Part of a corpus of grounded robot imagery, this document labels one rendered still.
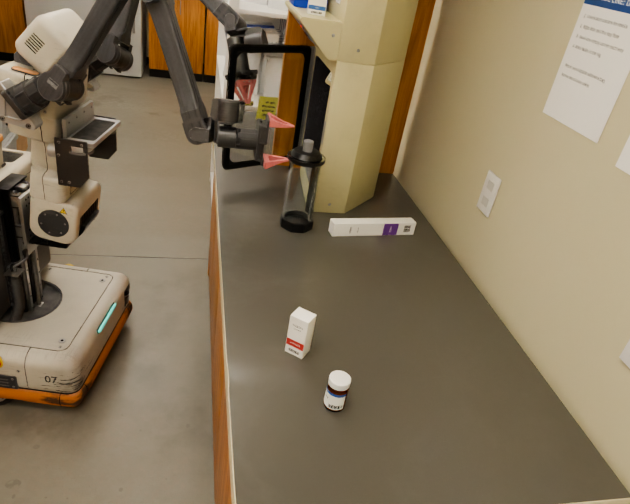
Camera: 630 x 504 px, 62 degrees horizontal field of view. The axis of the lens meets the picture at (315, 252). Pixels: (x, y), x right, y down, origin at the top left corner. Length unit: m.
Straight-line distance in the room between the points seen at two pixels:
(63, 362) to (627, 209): 1.80
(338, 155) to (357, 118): 0.12
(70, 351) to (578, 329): 1.66
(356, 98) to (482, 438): 0.98
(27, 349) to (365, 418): 1.44
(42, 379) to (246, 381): 1.24
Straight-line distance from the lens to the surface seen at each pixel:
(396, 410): 1.08
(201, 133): 1.46
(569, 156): 1.32
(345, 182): 1.69
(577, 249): 1.27
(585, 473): 1.16
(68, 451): 2.20
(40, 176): 1.96
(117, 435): 2.22
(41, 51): 1.81
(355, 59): 1.57
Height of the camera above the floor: 1.70
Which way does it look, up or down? 31 degrees down
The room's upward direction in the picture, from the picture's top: 10 degrees clockwise
